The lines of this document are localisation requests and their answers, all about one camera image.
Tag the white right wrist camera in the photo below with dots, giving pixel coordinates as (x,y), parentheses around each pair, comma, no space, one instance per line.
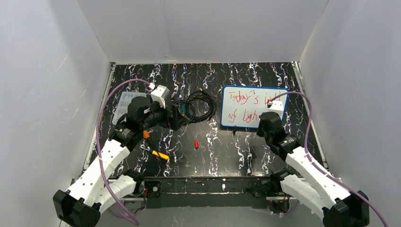
(276,107)

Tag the yellow handled screwdriver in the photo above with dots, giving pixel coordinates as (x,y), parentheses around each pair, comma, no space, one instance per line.
(160,155)

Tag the blue framed whiteboard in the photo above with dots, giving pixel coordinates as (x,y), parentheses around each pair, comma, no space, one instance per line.
(242,105)

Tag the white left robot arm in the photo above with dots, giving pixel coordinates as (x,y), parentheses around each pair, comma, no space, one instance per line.
(83,203)

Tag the green handled screwdriver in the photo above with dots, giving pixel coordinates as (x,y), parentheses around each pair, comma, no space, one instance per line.
(183,109)

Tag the aluminium front rail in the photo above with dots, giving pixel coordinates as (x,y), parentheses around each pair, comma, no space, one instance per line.
(200,191)

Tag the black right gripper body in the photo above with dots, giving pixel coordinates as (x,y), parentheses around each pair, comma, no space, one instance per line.
(263,117)

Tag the clear plastic screw box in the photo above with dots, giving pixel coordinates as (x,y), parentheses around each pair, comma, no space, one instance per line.
(124,101)

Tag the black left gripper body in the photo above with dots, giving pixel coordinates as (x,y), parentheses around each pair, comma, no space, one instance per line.
(172,117)

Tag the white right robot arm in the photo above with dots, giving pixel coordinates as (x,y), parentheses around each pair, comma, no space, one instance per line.
(331,202)

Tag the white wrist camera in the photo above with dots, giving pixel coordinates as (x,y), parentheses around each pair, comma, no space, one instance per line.
(276,107)
(160,95)

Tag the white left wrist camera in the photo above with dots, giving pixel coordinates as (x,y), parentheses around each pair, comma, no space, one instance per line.
(160,95)

